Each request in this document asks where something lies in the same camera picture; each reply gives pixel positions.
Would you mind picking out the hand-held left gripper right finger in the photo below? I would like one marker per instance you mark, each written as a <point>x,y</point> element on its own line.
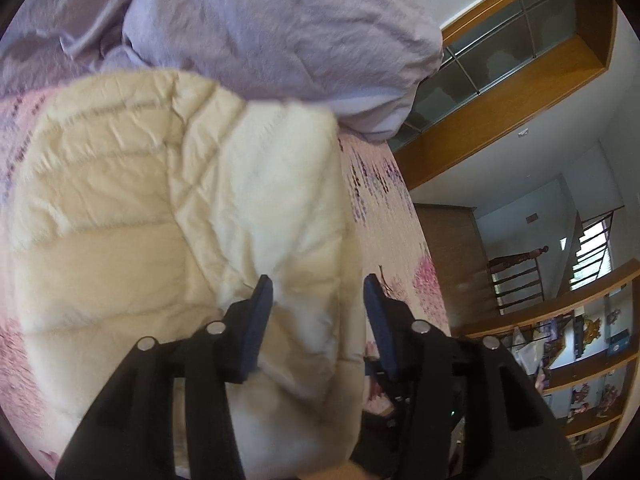
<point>382,330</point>

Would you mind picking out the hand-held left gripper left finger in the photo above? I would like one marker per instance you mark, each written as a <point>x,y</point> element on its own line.
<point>252,335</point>

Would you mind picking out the cream puffer jacket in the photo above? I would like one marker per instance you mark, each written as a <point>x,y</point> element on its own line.
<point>150,210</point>

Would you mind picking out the bed with pink floral sheet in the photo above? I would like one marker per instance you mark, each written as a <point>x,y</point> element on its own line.
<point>395,240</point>

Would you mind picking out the white plastic bag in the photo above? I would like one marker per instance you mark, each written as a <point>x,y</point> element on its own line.
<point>522,347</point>

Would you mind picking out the wooden stair railing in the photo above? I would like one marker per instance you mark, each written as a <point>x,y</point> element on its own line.
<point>515,280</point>

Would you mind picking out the wooden display shelf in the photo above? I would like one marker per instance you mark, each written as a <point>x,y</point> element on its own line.
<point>590,350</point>

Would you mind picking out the wooden framed glass door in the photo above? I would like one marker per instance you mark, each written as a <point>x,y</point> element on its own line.
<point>525,70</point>

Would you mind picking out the lavender pillow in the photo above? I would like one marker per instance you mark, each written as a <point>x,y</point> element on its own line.
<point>65,10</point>
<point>280,30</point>

